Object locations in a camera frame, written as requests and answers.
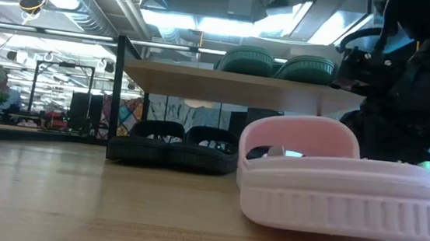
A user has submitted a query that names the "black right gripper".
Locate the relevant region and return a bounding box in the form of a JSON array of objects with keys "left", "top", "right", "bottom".
[{"left": 336, "top": 93, "right": 430, "bottom": 167}]

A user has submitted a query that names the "pink rubber slide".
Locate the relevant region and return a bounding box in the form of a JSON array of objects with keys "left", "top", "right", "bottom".
[{"left": 231, "top": 109, "right": 430, "bottom": 241}]

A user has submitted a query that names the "wooden shelf with black frame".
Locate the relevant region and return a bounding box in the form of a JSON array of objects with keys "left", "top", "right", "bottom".
[{"left": 107, "top": 34, "right": 369, "bottom": 171}]

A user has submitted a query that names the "black ceiling fixture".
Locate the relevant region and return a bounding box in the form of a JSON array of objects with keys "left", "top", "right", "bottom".
[{"left": 16, "top": 0, "right": 47, "bottom": 17}]

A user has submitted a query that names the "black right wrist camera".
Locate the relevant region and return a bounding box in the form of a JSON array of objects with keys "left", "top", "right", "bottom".
[{"left": 330, "top": 40, "right": 416, "bottom": 102}]

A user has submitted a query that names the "black room rack frame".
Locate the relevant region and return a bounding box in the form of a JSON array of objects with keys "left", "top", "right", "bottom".
[{"left": 28, "top": 58, "right": 96, "bottom": 128}]

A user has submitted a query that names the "black metal table frame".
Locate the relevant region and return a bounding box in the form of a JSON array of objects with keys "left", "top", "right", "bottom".
[{"left": 0, "top": 124, "right": 110, "bottom": 152}]

